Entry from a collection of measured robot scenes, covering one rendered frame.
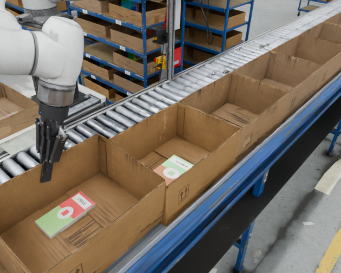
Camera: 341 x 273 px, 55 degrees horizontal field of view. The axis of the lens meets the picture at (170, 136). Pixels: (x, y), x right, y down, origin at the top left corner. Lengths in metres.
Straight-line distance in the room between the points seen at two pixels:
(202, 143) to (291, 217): 1.22
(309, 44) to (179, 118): 1.18
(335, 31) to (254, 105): 1.18
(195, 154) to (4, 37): 0.80
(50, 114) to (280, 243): 1.69
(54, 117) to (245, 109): 0.99
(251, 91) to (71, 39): 0.96
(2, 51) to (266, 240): 1.84
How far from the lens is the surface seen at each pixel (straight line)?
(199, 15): 3.47
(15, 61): 0.80
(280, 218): 2.35
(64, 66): 0.83
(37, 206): 1.06
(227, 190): 1.12
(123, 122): 1.75
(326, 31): 2.63
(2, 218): 1.02
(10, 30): 0.81
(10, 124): 1.74
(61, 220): 1.02
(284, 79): 1.93
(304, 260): 2.20
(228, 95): 1.64
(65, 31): 0.83
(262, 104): 1.56
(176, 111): 1.31
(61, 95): 0.86
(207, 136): 1.28
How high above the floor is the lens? 1.69
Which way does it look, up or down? 35 degrees down
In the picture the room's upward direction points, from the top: 2 degrees clockwise
